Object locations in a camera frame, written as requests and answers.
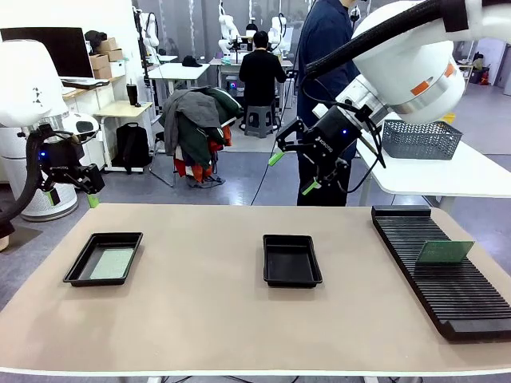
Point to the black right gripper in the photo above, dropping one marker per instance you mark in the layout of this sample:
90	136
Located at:
333	137

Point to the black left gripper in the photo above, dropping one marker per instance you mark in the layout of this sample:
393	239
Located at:
62	161

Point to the black ESD tray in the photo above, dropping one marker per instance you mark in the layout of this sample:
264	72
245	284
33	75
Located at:
291	263
85	259

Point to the green circuit board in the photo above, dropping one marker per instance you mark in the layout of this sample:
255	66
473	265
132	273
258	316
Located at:
445	251
112	264

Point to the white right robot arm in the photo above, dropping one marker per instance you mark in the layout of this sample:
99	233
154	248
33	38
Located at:
407	52

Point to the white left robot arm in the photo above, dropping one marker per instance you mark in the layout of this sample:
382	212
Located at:
28	80

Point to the white air purifier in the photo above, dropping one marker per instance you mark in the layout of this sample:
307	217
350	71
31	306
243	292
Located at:
70	199

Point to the grey step stool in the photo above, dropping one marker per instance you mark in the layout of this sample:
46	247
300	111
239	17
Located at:
257	119

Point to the black backpack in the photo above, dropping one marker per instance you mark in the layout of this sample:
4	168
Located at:
129	147

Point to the bystander leg dark trousers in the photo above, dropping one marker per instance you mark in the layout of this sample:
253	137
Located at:
6	231

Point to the white cabinet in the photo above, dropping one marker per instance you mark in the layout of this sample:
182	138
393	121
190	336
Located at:
85	99

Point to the dark green jacket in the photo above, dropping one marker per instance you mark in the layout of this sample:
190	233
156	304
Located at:
225	104

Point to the seated person in black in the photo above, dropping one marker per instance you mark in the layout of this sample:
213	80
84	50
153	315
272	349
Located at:
259	72

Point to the small wooden rolling table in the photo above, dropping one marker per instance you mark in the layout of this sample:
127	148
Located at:
123	108

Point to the computer case with RGB fan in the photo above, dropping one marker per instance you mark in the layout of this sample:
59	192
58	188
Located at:
232	85

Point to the black tumbler cup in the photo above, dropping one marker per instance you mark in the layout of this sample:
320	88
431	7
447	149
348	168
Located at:
131	95

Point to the grey plastic mesh basket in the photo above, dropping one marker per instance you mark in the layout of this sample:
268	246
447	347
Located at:
419	141

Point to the person in navy jacket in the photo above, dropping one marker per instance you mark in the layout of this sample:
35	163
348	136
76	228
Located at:
319	40

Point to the red orange garment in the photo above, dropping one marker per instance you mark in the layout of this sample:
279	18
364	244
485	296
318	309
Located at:
191	169

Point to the grey coat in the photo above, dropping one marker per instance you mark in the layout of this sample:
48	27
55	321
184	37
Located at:
191	115

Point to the cardboard box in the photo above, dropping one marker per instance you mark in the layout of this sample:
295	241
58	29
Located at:
115	55
100	65
107	44

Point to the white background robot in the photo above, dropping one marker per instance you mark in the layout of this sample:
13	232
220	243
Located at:
227	28
147	32
277	30

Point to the white storage box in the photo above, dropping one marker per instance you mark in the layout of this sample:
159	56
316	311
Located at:
117	68

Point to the black computer monitor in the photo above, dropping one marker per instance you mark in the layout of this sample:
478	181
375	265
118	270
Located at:
64	50

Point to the black baseball cap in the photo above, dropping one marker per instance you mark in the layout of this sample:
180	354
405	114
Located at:
192	61

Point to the yellow plastic bin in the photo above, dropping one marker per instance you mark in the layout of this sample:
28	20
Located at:
451	117

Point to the black cloth bundle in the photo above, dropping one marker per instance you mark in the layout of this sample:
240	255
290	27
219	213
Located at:
95	38

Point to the white office desk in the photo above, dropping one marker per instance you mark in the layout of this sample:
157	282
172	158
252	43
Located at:
175	72

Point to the black slotted PCB rack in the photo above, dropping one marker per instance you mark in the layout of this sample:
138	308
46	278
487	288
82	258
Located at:
439	287

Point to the red fire extinguisher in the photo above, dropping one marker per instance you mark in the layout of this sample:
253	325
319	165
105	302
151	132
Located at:
484	76

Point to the metal frame chair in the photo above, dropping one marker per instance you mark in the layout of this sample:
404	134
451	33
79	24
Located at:
159	167

